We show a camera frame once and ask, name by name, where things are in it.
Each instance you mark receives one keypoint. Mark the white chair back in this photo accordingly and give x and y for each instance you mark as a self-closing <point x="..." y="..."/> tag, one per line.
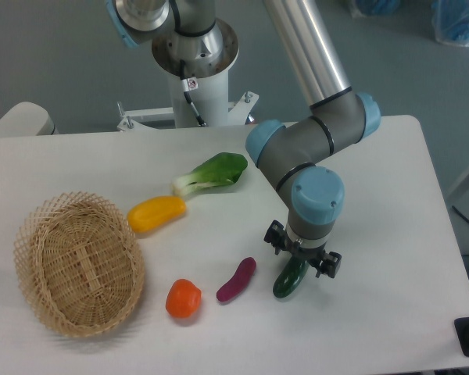
<point x="26" y="119"/>

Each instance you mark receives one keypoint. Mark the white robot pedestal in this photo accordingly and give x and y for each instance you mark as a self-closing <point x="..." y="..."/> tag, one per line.
<point x="197" y="73"/>

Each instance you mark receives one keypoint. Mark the woven wicker basket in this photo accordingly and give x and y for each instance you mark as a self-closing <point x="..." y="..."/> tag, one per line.
<point x="79" y="265"/>

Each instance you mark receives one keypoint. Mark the dark green cucumber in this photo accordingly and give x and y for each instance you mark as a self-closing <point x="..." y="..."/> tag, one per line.
<point x="290" y="277"/>

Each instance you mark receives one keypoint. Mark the purple eggplant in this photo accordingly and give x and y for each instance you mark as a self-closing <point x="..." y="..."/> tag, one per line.
<point x="238" y="282"/>

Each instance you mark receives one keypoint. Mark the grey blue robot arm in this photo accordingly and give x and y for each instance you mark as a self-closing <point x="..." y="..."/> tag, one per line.
<point x="288" y="156"/>

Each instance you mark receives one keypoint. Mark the blue plastic bag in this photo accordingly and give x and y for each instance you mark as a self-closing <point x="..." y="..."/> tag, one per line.
<point x="373" y="7"/>
<point x="450" y="21"/>

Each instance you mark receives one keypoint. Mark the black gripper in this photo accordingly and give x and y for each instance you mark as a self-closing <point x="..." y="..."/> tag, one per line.
<point x="309" y="249"/>

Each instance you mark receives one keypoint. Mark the yellow bell pepper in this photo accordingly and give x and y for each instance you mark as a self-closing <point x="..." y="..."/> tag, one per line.
<point x="155" y="212"/>

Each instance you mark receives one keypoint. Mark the green bok choy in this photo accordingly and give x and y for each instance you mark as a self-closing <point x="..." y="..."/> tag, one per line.
<point x="223" y="169"/>

